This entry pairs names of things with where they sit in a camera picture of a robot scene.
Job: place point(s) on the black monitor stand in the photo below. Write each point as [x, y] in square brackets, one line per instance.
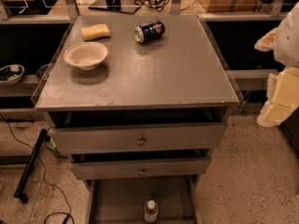
[120, 6]

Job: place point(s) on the black bar on floor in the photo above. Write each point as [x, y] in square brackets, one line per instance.
[19, 192]

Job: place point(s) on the white bowl with items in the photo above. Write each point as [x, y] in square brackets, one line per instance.
[11, 74]

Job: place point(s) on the grey right side shelf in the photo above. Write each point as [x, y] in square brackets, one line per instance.
[251, 80]

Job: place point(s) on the grey drawer cabinet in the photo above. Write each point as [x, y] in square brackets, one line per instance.
[179, 78]

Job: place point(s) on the blue pepsi can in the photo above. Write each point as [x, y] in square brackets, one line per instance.
[149, 31]

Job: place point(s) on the dark bowl on shelf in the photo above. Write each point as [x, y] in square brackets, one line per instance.
[41, 71]

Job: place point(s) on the grey top drawer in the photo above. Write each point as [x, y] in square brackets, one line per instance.
[135, 138]

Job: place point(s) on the grey middle drawer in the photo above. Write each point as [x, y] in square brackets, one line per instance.
[145, 168]

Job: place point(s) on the white paper bowl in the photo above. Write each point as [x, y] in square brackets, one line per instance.
[86, 55]

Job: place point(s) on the yellow sponge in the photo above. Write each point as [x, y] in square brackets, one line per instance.
[95, 32]

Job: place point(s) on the open bottom drawer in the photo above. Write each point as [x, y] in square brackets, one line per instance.
[122, 201]

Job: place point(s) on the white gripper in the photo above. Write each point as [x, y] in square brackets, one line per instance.
[290, 42]

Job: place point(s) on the grey drawer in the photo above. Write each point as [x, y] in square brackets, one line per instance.
[135, 138]
[145, 168]

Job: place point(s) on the clear plastic water bottle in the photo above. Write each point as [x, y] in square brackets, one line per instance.
[150, 211]

